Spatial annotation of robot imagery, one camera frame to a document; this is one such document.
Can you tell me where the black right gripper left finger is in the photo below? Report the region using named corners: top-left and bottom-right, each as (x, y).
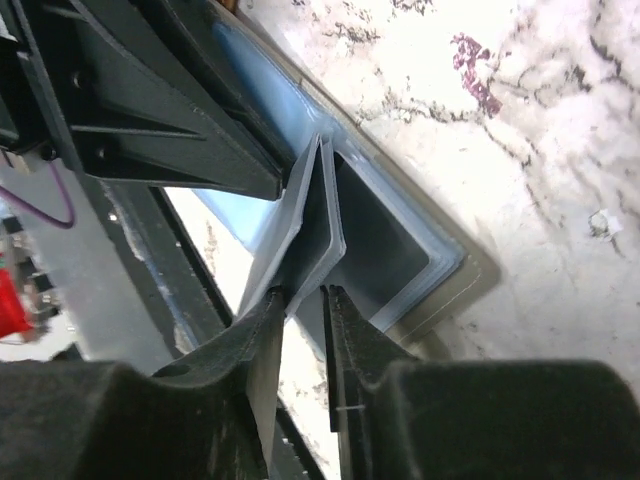
top-left (1, 287), bottom-right (285, 479)

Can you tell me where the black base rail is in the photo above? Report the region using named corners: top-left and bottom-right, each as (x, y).
top-left (92, 180), bottom-right (322, 479)

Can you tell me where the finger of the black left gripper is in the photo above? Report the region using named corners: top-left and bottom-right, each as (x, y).
top-left (136, 0), bottom-right (295, 175)
top-left (14, 1), bottom-right (285, 200)

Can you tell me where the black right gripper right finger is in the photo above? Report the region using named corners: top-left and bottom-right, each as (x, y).
top-left (321, 286), bottom-right (639, 479)

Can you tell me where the grey card holder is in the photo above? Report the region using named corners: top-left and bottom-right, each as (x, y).
top-left (200, 4), bottom-right (500, 360)

